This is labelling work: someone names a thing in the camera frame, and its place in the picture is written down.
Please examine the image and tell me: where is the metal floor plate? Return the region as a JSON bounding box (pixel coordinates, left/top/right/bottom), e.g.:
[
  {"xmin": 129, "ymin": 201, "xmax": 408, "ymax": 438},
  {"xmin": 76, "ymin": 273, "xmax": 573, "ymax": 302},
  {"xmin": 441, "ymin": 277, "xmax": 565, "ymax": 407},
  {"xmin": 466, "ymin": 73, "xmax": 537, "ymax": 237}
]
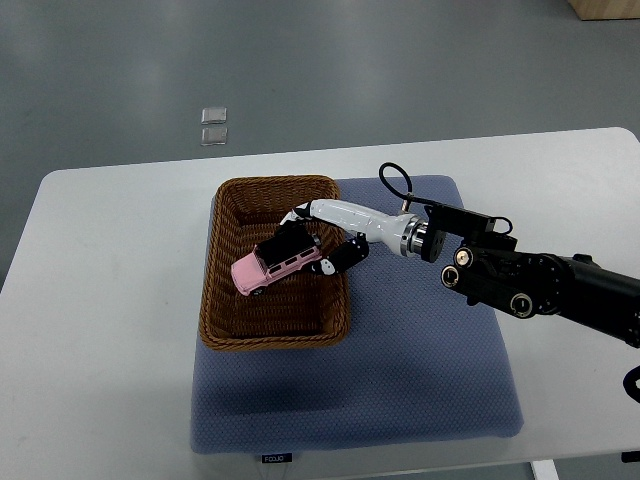
[
  {"xmin": 201, "ymin": 126, "xmax": 228, "ymax": 146},
  {"xmin": 201, "ymin": 106, "xmax": 227, "ymax": 125}
]

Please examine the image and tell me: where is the pink toy car black roof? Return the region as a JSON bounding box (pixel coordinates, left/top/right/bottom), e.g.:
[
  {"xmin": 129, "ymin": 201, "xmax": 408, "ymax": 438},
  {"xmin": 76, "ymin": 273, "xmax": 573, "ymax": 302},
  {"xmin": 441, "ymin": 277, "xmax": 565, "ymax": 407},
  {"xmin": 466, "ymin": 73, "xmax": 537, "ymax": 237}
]
[{"xmin": 231, "ymin": 224, "xmax": 321, "ymax": 296}]

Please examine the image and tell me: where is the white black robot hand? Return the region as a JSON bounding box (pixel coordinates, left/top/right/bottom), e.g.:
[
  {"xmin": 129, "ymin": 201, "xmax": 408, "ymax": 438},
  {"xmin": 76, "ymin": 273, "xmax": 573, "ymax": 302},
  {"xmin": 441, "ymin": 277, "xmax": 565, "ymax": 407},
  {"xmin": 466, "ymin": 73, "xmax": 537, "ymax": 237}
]
[{"xmin": 280, "ymin": 199, "xmax": 425, "ymax": 276}]

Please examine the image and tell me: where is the white table leg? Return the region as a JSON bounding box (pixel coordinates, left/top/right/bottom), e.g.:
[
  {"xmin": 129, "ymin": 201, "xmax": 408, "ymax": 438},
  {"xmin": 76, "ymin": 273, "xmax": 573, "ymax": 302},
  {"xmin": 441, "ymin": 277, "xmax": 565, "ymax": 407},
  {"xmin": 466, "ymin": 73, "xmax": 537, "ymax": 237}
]
[{"xmin": 530, "ymin": 459, "xmax": 559, "ymax": 480}]

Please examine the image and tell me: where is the upper metal floor plate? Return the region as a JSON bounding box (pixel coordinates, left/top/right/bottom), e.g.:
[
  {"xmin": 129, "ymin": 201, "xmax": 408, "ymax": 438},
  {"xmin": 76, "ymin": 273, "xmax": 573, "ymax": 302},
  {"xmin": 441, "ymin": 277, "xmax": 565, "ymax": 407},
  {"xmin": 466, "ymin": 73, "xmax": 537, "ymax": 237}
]
[{"xmin": 201, "ymin": 106, "xmax": 227, "ymax": 125}]

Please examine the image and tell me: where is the brown wicker basket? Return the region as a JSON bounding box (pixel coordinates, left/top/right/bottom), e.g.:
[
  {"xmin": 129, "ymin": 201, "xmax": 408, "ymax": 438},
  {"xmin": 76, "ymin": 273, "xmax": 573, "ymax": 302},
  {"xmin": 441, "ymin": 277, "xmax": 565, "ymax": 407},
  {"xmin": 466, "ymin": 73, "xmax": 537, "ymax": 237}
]
[{"xmin": 198, "ymin": 174, "xmax": 352, "ymax": 352}]

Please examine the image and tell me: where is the blue grey quilted mat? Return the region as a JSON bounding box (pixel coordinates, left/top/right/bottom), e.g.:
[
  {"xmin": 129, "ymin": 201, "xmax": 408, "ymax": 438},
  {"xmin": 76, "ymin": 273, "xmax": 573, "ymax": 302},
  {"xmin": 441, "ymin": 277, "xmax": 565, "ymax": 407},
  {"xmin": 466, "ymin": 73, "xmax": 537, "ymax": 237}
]
[{"xmin": 191, "ymin": 175, "xmax": 523, "ymax": 454}]

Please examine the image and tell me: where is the lower metal floor plate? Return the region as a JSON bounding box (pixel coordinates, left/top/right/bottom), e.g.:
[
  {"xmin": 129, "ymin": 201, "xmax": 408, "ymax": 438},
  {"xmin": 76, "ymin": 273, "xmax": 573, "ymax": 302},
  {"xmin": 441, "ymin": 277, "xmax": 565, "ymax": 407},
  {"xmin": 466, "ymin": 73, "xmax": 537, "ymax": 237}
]
[{"xmin": 201, "ymin": 126, "xmax": 228, "ymax": 146}]

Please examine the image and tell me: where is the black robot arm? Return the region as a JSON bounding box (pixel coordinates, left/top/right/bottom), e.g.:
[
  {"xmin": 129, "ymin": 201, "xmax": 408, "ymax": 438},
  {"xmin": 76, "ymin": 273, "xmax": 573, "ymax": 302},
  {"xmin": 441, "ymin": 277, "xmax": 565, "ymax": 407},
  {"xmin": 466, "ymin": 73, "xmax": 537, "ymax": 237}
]
[{"xmin": 278, "ymin": 194, "xmax": 639, "ymax": 347}]

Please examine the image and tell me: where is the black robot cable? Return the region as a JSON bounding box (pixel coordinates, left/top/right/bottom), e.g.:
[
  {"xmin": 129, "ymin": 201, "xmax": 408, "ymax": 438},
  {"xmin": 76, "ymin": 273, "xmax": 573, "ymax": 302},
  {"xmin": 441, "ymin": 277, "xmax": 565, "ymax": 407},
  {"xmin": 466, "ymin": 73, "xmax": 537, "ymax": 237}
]
[{"xmin": 378, "ymin": 162, "xmax": 431, "ymax": 214}]

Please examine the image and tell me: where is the wooden box corner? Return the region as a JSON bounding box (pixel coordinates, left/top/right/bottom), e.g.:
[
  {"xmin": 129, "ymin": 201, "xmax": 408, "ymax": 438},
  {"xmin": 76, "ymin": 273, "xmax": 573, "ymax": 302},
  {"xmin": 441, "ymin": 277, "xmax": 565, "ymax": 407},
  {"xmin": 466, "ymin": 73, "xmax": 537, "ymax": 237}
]
[{"xmin": 568, "ymin": 0, "xmax": 640, "ymax": 21}]

